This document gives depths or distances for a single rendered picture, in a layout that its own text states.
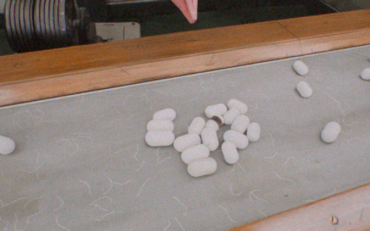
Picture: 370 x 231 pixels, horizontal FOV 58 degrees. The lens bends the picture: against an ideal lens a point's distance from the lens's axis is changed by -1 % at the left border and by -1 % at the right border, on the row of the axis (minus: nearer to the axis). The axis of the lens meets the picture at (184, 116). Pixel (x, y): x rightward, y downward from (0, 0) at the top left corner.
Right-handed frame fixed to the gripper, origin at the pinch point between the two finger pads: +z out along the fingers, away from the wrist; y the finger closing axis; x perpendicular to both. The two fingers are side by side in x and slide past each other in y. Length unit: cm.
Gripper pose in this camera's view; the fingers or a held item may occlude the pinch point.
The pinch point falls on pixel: (192, 16)
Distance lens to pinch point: 51.1
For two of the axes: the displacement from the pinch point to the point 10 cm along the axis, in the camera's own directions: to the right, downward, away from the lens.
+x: -2.5, 1.8, 9.5
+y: 9.3, -2.1, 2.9
